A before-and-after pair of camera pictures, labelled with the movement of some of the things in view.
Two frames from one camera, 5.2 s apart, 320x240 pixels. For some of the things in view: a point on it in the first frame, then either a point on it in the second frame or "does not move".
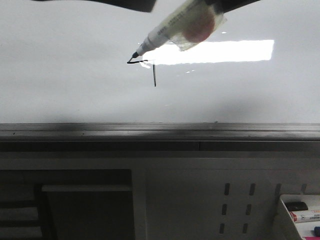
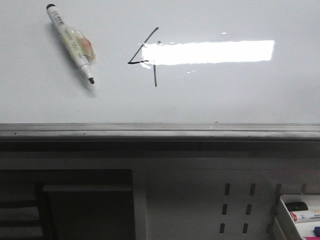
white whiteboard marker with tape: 194,23 to 79,44
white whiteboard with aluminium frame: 67,73 does not move
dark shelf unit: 67,204 does not move
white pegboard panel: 218,198 does not move
